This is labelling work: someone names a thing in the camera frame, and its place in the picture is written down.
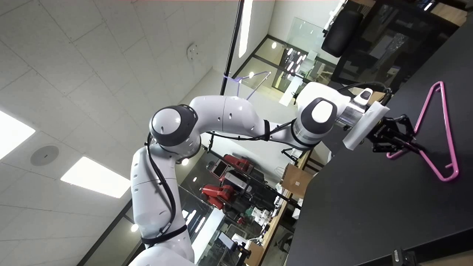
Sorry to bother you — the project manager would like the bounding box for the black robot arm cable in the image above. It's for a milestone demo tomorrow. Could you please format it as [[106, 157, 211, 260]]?
[[143, 132, 189, 248]]

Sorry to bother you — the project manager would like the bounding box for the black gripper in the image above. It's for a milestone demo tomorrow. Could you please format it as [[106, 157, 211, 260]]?
[[368, 114, 429, 154]]

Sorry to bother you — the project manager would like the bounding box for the brown cardboard box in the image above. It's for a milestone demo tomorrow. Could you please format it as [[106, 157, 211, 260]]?
[[279, 163, 315, 200]]

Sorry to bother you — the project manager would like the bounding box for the black office chair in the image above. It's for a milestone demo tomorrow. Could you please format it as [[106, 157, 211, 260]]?
[[321, 6, 367, 59]]

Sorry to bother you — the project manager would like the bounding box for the lavender clothes hanger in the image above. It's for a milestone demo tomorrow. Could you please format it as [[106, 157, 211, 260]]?
[[223, 70, 273, 101]]

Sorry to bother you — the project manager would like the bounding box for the white ceiling sensor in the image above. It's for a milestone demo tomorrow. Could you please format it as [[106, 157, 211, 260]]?
[[185, 40, 200, 62]]

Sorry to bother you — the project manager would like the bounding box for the black framed glass cabinet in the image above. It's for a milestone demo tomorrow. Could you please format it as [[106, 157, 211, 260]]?
[[331, 0, 461, 95]]

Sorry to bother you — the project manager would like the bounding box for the black stand pole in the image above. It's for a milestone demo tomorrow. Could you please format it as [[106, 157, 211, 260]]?
[[219, 0, 247, 96]]

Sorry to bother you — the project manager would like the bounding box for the square ceiling light panel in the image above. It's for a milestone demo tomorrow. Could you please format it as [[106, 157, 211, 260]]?
[[0, 109, 37, 161], [59, 155, 133, 200]]

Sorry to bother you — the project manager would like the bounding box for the black panel box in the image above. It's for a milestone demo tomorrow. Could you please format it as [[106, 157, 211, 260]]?
[[315, 138, 346, 160]]

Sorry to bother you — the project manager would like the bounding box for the red background robot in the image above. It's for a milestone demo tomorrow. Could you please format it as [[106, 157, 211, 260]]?
[[198, 152, 259, 210]]

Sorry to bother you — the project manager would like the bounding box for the pink plastic clothes hanger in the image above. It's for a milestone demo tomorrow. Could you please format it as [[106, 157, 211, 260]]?
[[384, 80, 461, 183]]

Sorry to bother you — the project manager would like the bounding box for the round grey ceiling speaker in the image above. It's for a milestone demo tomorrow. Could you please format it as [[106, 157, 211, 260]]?
[[30, 143, 61, 167]]

